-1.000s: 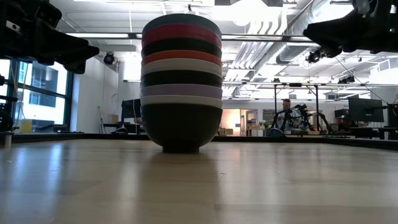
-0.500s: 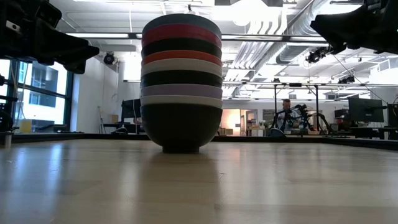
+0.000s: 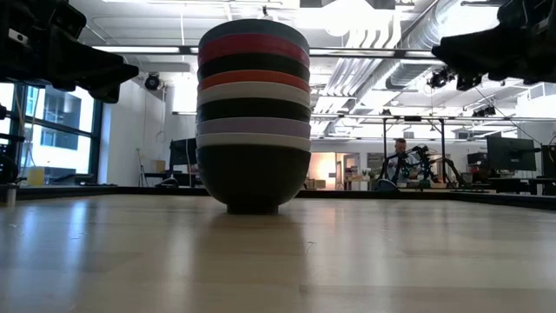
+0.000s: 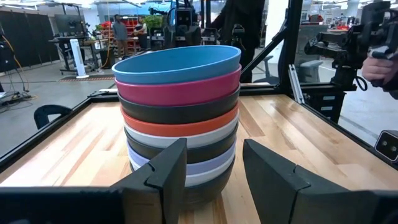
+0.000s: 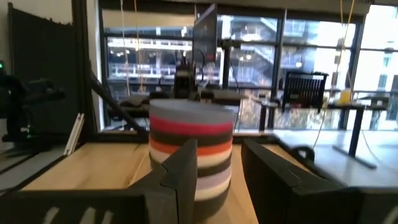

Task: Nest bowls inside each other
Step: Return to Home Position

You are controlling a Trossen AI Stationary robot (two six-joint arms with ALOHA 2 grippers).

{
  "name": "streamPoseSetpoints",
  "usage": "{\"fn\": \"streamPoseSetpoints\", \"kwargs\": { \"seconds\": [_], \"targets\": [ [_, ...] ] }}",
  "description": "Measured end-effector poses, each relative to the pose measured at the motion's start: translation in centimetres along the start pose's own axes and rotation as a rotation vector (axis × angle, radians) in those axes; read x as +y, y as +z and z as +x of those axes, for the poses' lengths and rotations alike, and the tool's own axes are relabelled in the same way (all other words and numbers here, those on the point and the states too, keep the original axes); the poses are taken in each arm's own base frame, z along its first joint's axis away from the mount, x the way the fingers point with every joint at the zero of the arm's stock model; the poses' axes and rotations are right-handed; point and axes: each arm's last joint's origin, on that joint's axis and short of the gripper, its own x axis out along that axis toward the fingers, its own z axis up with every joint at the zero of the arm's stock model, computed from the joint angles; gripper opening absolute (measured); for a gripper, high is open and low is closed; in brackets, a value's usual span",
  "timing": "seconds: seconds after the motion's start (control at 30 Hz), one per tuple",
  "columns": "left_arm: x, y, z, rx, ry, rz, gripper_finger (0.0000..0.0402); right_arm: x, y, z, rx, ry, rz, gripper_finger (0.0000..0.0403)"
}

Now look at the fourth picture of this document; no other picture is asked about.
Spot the blue bowl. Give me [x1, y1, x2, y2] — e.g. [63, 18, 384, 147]
[111, 45, 242, 85]

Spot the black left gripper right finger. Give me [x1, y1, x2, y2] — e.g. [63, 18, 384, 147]
[242, 138, 371, 224]

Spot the red parts shelf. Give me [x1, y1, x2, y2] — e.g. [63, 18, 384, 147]
[101, 17, 139, 55]

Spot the silver bracket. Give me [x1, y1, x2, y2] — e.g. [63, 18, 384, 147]
[287, 63, 306, 105]

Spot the coral bowl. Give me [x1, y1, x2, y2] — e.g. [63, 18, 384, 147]
[120, 102, 240, 138]

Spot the person's hand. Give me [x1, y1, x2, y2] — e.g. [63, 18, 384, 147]
[361, 55, 398, 91]

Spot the grey table-level camera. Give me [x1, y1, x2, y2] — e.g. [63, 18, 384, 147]
[374, 129, 398, 162]

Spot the person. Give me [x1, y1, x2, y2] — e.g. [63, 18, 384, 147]
[210, 0, 266, 84]
[111, 14, 129, 59]
[132, 17, 149, 50]

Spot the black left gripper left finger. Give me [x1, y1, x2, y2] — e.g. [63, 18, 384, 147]
[111, 138, 188, 224]

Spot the black monitor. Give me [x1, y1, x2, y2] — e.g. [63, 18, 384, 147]
[54, 14, 85, 37]

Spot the magenta bowl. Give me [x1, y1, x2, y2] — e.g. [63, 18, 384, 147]
[114, 65, 243, 107]

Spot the green plant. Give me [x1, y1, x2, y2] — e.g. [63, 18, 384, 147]
[144, 14, 165, 31]

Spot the black aluminium table frame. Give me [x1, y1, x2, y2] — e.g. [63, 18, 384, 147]
[0, 0, 398, 170]

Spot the white tower fan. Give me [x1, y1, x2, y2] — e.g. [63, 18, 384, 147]
[69, 38, 90, 79]

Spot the black bin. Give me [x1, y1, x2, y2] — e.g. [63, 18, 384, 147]
[98, 47, 116, 70]

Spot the lavender bowl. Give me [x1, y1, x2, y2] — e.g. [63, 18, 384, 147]
[126, 139, 237, 176]

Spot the grey office chair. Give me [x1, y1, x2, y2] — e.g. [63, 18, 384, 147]
[262, 55, 324, 84]

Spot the black partition panel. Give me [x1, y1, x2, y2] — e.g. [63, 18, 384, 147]
[0, 11, 60, 68]

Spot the black standing desk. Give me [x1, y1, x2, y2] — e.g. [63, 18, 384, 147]
[48, 35, 103, 75]

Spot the floor power strip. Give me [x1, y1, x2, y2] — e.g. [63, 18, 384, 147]
[0, 90, 35, 105]

